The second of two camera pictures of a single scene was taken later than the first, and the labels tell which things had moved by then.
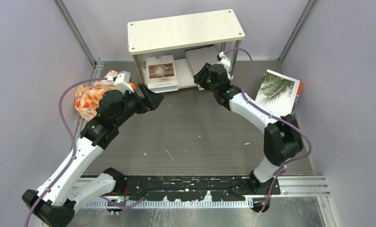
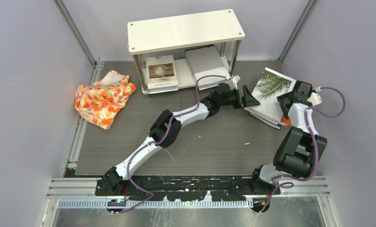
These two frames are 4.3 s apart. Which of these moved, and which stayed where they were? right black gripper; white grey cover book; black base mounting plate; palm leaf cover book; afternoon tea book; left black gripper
Moved: right black gripper; left black gripper
Stayed: black base mounting plate; white grey cover book; afternoon tea book; palm leaf cover book
